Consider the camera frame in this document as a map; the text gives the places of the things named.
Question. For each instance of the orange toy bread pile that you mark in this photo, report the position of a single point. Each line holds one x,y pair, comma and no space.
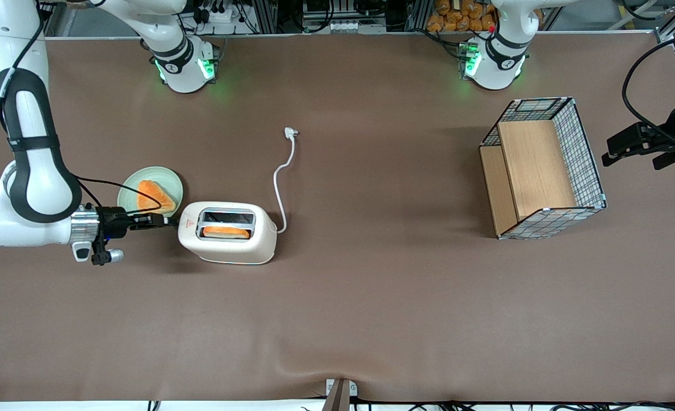
457,17

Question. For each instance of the pale green round plate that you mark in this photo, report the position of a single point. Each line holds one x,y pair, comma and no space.
129,191

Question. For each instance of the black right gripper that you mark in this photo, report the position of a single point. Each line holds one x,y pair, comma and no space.
112,222

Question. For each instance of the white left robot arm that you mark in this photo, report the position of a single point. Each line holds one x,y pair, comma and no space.
494,63

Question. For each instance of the wooden basket insert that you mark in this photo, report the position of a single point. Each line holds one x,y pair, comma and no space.
534,171

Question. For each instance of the white two-slot toaster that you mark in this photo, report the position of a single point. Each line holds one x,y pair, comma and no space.
226,251

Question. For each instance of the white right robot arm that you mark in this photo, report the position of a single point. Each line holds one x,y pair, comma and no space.
29,171

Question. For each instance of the white power strip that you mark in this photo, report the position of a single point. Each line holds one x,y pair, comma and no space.
223,14

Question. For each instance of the metal table edge bracket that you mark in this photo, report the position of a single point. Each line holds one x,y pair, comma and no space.
340,394

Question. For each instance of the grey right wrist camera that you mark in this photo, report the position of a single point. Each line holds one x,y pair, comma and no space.
114,256

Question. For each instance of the triangular orange bread piece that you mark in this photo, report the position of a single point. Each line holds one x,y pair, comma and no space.
152,200

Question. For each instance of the orange bread slice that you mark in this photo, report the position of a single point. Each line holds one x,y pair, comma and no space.
226,232

